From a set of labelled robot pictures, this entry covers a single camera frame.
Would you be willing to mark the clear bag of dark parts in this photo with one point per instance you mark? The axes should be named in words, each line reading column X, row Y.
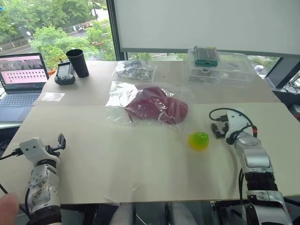
column 134, row 70

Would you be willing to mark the green tool case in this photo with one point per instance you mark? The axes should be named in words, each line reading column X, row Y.
column 206, row 56

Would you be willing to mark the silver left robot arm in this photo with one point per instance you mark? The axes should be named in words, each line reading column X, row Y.
column 42, row 187

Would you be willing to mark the large white board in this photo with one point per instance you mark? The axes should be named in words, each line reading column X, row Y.
column 199, row 23

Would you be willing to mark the dark slanted frame bar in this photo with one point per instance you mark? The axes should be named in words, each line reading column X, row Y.
column 283, row 70

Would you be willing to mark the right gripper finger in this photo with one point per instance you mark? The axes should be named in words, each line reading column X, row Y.
column 215, row 127
column 219, row 135

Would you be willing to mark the yellow-green ball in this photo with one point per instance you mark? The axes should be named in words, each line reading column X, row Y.
column 198, row 141

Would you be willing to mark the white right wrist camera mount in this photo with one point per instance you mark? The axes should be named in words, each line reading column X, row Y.
column 234, row 122

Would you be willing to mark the black handheld controller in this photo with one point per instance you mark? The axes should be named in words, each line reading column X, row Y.
column 64, row 72

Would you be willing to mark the clear acrylic drawer organizer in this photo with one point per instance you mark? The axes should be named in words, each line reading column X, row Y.
column 202, row 75

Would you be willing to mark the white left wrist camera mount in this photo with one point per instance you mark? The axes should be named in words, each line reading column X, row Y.
column 32, row 147

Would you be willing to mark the clear acrylic box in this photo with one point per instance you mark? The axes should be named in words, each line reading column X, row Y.
column 236, row 70

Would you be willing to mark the open blue laptop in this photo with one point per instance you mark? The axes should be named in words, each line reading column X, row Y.
column 18, row 98

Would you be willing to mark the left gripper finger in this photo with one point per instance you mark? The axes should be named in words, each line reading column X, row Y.
column 62, row 137
column 62, row 145

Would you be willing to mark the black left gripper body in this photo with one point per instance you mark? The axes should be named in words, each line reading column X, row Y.
column 53, row 150

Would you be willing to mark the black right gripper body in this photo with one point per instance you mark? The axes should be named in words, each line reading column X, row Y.
column 225, row 128

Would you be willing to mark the person's bare hand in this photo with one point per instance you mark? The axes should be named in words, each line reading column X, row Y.
column 7, row 208

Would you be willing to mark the black plastic cup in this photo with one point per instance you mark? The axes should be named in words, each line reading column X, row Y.
column 78, row 63

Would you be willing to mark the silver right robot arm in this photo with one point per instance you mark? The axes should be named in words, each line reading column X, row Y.
column 255, row 159

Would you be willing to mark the small flat clear packet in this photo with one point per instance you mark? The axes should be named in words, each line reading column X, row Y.
column 52, row 96

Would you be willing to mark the dark window frame post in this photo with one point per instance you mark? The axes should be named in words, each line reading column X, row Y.
column 112, row 28

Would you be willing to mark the large clear plastic bag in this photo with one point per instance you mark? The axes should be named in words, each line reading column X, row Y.
column 119, row 93

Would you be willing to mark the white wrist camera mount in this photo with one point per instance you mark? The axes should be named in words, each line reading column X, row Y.
column 234, row 122
column 32, row 147

